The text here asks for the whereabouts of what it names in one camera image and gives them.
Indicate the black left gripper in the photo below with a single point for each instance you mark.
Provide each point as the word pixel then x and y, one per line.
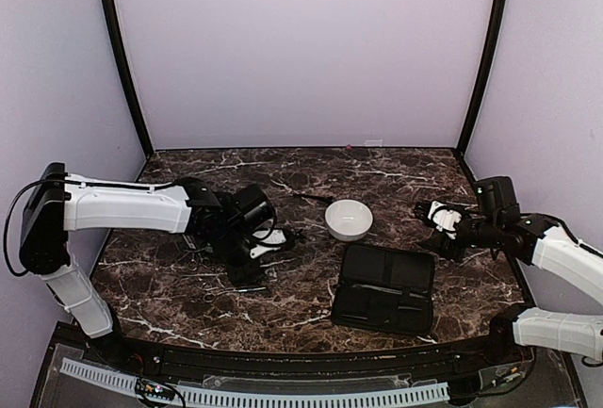
pixel 245 276

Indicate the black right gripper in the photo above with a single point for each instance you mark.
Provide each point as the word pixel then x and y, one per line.
pixel 444 247

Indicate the black zippered tool case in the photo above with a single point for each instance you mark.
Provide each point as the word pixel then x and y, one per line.
pixel 384 290

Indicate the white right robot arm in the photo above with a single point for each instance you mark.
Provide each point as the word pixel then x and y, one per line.
pixel 563 274

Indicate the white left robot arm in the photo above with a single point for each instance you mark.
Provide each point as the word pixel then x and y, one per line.
pixel 61 204

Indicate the black hair clip middle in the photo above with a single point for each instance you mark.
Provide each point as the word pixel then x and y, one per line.
pixel 294 236

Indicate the black hair clip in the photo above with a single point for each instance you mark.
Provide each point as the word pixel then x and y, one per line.
pixel 321 199
pixel 294 236

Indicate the black hair clip far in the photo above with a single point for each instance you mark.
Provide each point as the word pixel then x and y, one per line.
pixel 321 199

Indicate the silver thinning scissors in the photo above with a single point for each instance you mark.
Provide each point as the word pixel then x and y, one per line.
pixel 197 253

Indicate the plain white bowl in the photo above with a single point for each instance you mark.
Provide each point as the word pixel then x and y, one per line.
pixel 348 220

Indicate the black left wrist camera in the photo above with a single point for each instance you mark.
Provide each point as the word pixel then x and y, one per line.
pixel 254 206

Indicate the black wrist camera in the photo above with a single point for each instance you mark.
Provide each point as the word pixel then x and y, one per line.
pixel 497 201
pixel 254 206

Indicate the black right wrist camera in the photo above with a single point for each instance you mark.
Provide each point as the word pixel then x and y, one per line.
pixel 497 201

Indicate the black front table rail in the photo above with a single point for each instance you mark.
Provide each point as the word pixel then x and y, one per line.
pixel 452 360

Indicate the white slotted cable duct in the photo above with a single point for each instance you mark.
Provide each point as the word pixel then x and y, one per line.
pixel 155 394

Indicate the black right corner post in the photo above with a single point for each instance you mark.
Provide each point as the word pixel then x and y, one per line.
pixel 486 62

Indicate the black corner post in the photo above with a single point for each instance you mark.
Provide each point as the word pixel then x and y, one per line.
pixel 114 33
pixel 486 62

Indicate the black left corner post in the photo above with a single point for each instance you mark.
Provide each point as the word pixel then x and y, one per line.
pixel 114 33

